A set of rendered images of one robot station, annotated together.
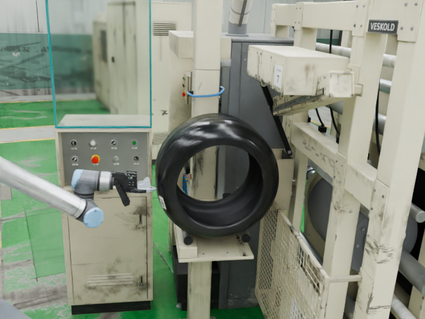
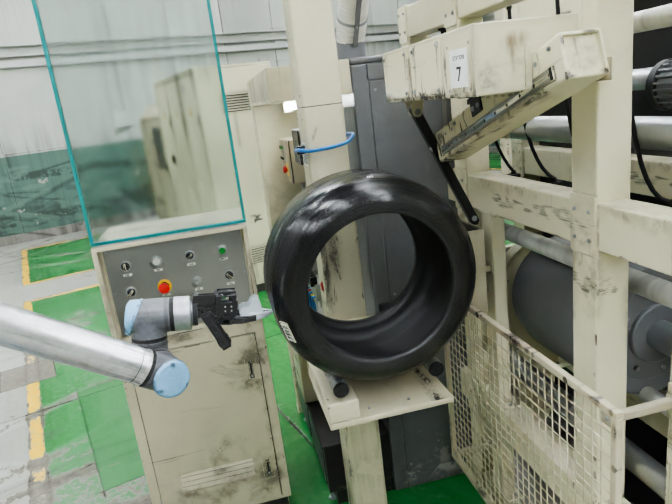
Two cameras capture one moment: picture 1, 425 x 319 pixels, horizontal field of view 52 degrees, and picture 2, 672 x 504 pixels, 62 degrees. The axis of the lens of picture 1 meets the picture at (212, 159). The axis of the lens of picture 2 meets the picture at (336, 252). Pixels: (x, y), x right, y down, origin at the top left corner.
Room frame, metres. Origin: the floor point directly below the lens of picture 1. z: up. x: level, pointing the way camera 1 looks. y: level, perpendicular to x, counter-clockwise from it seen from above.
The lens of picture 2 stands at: (0.45, 0.11, 1.67)
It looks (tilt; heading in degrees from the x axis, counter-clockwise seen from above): 15 degrees down; 358
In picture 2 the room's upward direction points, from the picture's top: 7 degrees counter-clockwise
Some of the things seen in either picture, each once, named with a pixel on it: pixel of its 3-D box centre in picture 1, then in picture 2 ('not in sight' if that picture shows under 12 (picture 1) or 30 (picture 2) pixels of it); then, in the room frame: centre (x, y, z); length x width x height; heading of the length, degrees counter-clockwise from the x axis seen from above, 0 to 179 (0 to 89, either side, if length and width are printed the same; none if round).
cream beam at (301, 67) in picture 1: (289, 67); (463, 66); (1.95, -0.32, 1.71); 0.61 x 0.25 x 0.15; 9
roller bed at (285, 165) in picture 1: (273, 178); (453, 268); (2.31, -0.35, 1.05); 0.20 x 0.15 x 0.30; 9
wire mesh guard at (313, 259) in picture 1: (283, 287); (510, 440); (1.86, -0.37, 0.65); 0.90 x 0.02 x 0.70; 9
